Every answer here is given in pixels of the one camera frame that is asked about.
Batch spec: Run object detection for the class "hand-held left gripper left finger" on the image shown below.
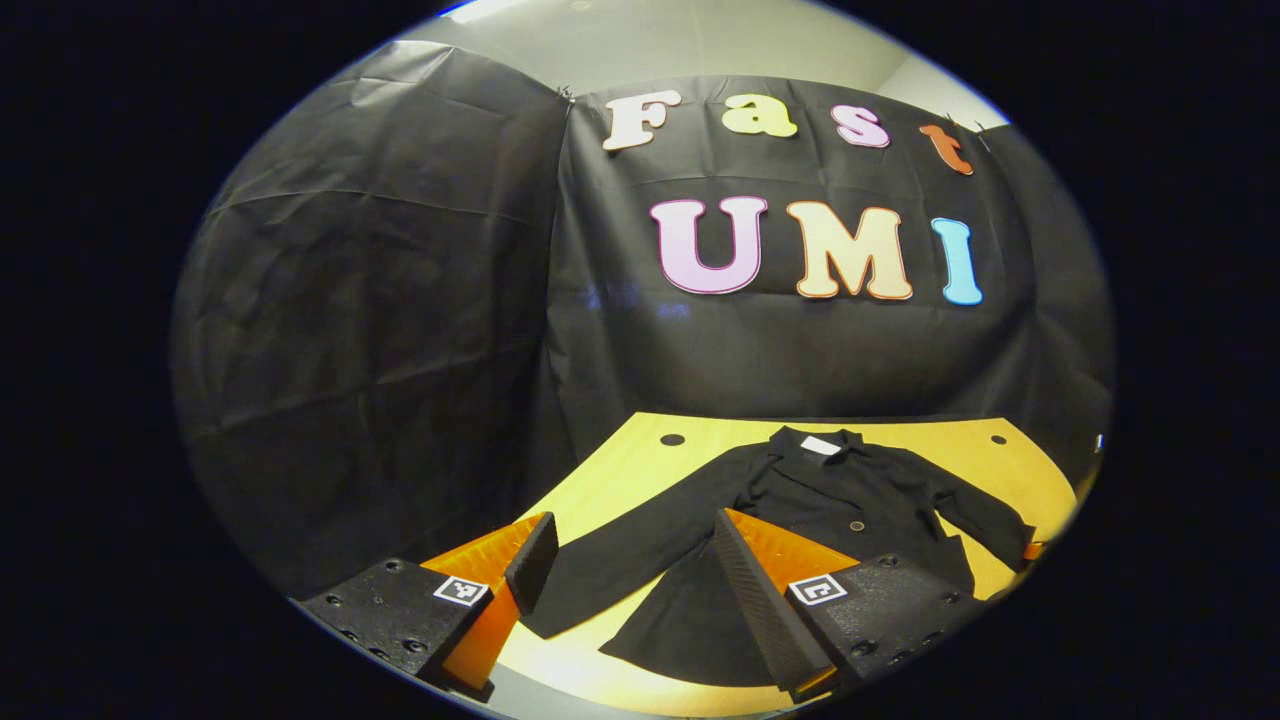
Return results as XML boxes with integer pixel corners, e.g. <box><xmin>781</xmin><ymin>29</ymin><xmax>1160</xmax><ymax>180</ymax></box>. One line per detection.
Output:
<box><xmin>297</xmin><ymin>510</ymin><xmax>561</xmax><ymax>701</ymax></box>

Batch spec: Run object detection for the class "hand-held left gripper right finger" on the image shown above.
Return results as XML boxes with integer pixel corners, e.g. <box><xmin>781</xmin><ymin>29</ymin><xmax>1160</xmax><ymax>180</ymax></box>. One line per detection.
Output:
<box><xmin>712</xmin><ymin>507</ymin><xmax>991</xmax><ymax>704</ymax></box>

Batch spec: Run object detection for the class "black coat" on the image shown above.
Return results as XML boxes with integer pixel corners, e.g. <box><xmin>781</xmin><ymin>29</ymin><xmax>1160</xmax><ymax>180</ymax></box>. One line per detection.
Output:
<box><xmin>518</xmin><ymin>425</ymin><xmax>1039</xmax><ymax>689</ymax></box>

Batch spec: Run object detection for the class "black backdrop cloth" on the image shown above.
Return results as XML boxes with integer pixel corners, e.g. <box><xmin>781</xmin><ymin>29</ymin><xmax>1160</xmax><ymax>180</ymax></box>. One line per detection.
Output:
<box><xmin>170</xmin><ymin>40</ymin><xmax>1116</xmax><ymax>601</ymax></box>

